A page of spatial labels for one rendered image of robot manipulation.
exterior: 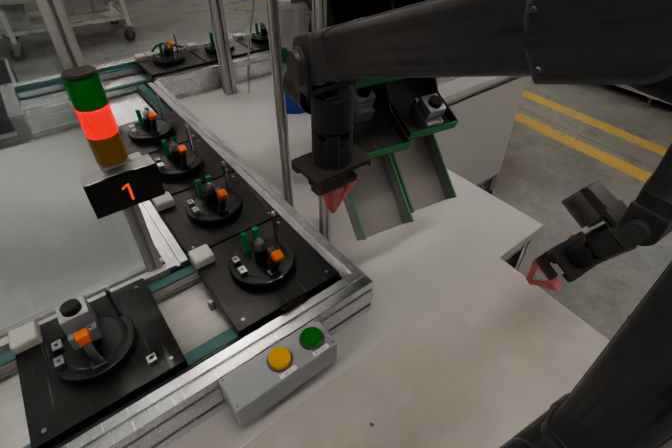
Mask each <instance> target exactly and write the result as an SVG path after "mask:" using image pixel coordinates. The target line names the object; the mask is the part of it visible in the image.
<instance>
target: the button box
mask: <svg viewBox="0 0 672 448"><path fill-rule="evenodd" d="M308 327H317V328H318V329H320V330H321V332H322V342H321V344H320V345H319V346H317V347H315V348H308V347H306V346H304V345H303V344H302V341H301V334H302V332H303V330H304V329H306V328H308ZM277 347H284V348H286V349H288V350H289V352H290V355H291V361H290V364H289V365H288V366H287V367H286V368H284V369H282V370H275V369H273V368H272V367H271V366H270V365H269V361H268V356H269V353H270V352H271V351H272V350H273V349H274V348H277ZM335 360H337V341H336V340H335V339H334V338H333V337H332V336H331V334H330V333H329V332H328V331H327V330H326V329H325V327H324V326H323V325H322V324H321V323H320V322H319V320H318V319H314V320H312V321H311V322H309V323H307V324H306V325H304V326H303V327H301V328H299V329H298V330H296V331H295V332H293V333H291V334H290V335H288V336H287V337H285V338H284V339H282V340H280V341H279V342H277V343H276V344H274V345H272V346H271V347H269V348H268V349H266V350H265V351H263V352H261V353H260V354H258V355H257V356H255V357H253V358H252V359H250V360H249V361H247V362H245V363H244V364H242V365H241V366H239V367H238V368H236V369H234V370H233V371H231V372H230V373H228V374H226V375H225V376H223V377H222V378H220V379H219V380H218V382H219V385H220V388H221V391H222V394H223V397H224V399H225V400H226V402H227V404H228V406H229V408H230V409H231V411H232V413H233V415H234V417H235V418H236V420H237V422H238V424H239V426H241V427H242V426H244V425H245V424H247V423H248V422H249V421H251V420H252V419H254V418H255V417H256V416H258V415H259V414H261V413H262V412H264V411H265V410H266V409H268V408H269V407H271V406H272V405H273V404H275V403H276V402H278V401H279V400H280V399H282V398H283V397H285V396H286V395H287V394H289V393H290V392H292V391H293V390H295V389H296V388H297V387H299V386H300V385H302V384H303V383H304V382H306V381H307V380H309V379H310V378H311V377H313V376H314V375H316V374H317V373H318V372H320V371H321V370H323V369H324V368H326V367H327V366H328V365H330V364H331V363H333V362H334V361H335Z"/></svg>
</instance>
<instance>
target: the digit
mask: <svg viewBox="0 0 672 448"><path fill-rule="evenodd" d="M107 183H108V186H109V188H110V191H111V193H112V195H113V198H114V200H115V202H116V205H117V207H118V209H121V208H123V207H126V206H129V205H131V204H134V203H137V202H139V201H142V200H145V196H144V193H143V191H142V188H141V185H140V182H139V180H138V177H137V174H136V173H133V174H130V175H127V176H124V177H121V178H118V179H115V180H112V181H109V182H107Z"/></svg>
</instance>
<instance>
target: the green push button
mask: <svg viewBox="0 0 672 448"><path fill-rule="evenodd" d="M301 341H302V344H303V345H304V346H306V347H308V348H315V347H317V346H319V345H320V344H321V342H322V332H321V330H320V329H318V328H317V327H308V328H306V329H304V330H303V332H302V334H301Z"/></svg>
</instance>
